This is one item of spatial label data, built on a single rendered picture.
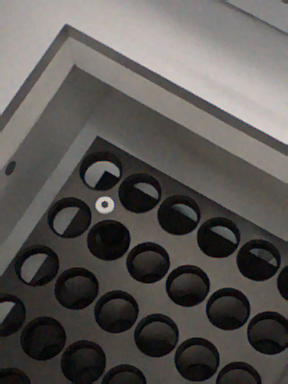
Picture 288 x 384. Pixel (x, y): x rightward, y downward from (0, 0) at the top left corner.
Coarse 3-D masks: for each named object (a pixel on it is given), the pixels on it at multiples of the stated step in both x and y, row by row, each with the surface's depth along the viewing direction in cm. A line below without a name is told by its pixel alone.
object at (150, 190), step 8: (136, 184) 46; (144, 184) 46; (144, 192) 46; (152, 192) 46; (176, 208) 46; (184, 208) 46; (192, 216) 45; (216, 232) 45; (224, 232) 45; (232, 232) 45; (232, 240) 45; (264, 256) 45; (272, 256) 45
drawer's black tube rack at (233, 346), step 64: (64, 192) 40; (128, 192) 43; (64, 256) 40; (128, 256) 40; (192, 256) 39; (256, 256) 43; (64, 320) 39; (128, 320) 42; (192, 320) 39; (256, 320) 39
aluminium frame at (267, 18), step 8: (224, 0) 37; (232, 0) 37; (240, 0) 36; (248, 0) 36; (256, 0) 36; (264, 0) 36; (272, 0) 35; (280, 0) 35; (240, 8) 37; (248, 8) 36; (256, 8) 36; (264, 8) 36; (272, 8) 36; (280, 8) 35; (256, 16) 37; (264, 16) 36; (272, 16) 36; (280, 16) 36; (272, 24) 36; (280, 24) 36
